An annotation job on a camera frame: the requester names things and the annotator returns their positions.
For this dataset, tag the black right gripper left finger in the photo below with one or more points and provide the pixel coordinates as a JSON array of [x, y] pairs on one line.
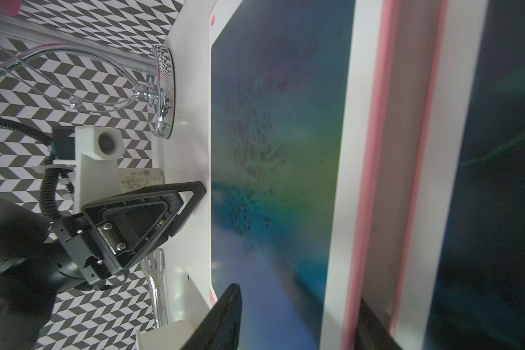
[[220, 330]]

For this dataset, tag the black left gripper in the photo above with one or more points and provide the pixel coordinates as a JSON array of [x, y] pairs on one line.
[[114, 234]]

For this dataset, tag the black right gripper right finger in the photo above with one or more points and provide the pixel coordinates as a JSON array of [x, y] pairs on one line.
[[371, 334]]

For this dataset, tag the white plastic storage box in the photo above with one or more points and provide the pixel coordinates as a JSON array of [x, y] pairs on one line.
[[186, 308]]

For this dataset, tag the pink writing tablet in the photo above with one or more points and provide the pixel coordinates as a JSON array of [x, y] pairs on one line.
[[462, 280], [297, 104]]

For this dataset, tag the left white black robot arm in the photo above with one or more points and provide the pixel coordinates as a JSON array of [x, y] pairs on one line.
[[29, 280]]

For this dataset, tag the metal fork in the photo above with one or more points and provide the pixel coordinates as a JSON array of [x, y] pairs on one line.
[[153, 267]]

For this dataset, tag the glass spice jar black lid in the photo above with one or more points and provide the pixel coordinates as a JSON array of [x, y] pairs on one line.
[[135, 179]]

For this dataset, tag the chrome wire jewelry stand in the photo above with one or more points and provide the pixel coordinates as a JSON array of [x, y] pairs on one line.
[[73, 77]]

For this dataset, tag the aluminium corner post left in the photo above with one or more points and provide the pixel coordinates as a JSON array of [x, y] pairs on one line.
[[36, 34]]

